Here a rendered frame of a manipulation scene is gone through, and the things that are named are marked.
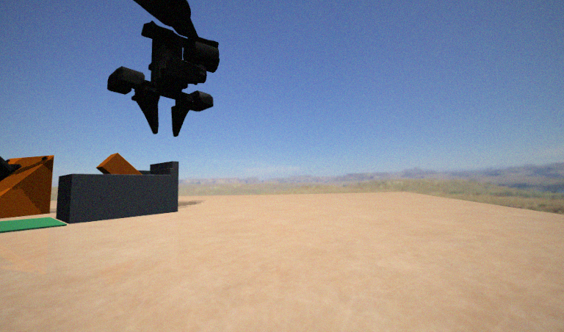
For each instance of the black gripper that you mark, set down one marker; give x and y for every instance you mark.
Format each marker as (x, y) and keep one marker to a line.
(147, 93)

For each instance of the orange l-shaped part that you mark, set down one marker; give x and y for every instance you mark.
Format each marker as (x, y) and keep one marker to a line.
(116, 164)

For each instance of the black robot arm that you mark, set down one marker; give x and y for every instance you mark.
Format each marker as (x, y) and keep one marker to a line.
(199, 55)

